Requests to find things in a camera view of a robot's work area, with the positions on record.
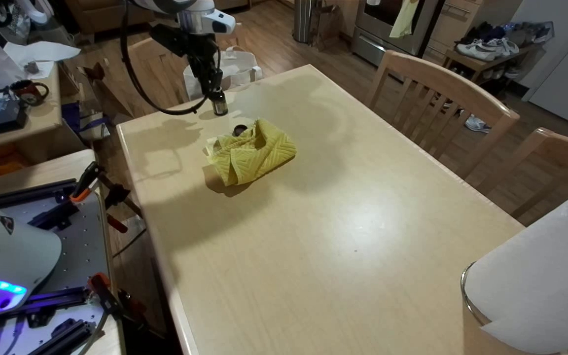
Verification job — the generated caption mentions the white paper sheet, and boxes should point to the white paper sheet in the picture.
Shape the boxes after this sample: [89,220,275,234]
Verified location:
[3,39,83,80]

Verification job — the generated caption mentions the stainless steel appliance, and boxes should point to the stainless steel appliance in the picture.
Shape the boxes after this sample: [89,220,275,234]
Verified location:
[352,0,458,66]

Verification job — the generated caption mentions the wooden slat back chair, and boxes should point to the wooden slat back chair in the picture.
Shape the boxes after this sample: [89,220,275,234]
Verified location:
[369,49,521,179]
[488,126,568,228]

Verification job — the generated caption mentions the wooden chair beside robot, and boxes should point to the wooden chair beside robot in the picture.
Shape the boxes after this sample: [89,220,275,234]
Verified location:
[60,57,143,143]

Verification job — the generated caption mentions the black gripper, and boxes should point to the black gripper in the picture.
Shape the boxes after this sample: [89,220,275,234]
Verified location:
[184,29,231,118]

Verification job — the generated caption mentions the black orange clamp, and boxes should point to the black orange clamp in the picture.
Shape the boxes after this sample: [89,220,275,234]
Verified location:
[85,270,150,331]
[30,159,133,232]

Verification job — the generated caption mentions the yellow hanging towel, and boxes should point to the yellow hanging towel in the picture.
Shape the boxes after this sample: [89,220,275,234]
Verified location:
[389,0,423,39]

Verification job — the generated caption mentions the grey metal mounting plate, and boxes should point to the grey metal mounting plate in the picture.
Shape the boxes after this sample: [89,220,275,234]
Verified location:
[0,185,113,355]

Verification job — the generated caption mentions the white grey floor sneakers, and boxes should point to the white grey floor sneakers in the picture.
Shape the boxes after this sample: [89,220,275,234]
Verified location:
[464,112,494,135]

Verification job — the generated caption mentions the yellow folded cloth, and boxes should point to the yellow folded cloth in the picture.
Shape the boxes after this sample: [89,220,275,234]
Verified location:
[202,116,298,189]

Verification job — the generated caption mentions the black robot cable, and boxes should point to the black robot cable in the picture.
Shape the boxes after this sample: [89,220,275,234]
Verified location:
[121,0,214,118]

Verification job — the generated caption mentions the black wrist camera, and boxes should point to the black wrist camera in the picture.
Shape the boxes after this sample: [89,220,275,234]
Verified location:
[149,21,198,58]

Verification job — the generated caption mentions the black headphones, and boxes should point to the black headphones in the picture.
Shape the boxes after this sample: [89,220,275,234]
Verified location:
[10,78,52,108]

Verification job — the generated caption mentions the light wood cabinet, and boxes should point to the light wood cabinet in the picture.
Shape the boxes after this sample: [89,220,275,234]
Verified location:
[425,0,490,64]

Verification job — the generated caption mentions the dark blue shoes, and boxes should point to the dark blue shoes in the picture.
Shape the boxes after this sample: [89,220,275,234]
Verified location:
[460,19,517,47]

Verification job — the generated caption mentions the white sneakers pair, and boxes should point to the white sneakers pair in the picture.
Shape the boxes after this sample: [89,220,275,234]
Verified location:
[456,35,521,64]

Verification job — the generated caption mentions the wooden desk with clutter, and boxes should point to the wooden desk with clutter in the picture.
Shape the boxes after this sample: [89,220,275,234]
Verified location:
[0,64,68,157]

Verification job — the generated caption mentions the white paper towel roll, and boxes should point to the white paper towel roll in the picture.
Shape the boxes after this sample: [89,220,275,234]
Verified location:
[460,179,568,355]

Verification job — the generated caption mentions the wooden shoe rack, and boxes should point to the wooden shoe rack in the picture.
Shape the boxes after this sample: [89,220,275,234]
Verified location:
[440,47,517,84]

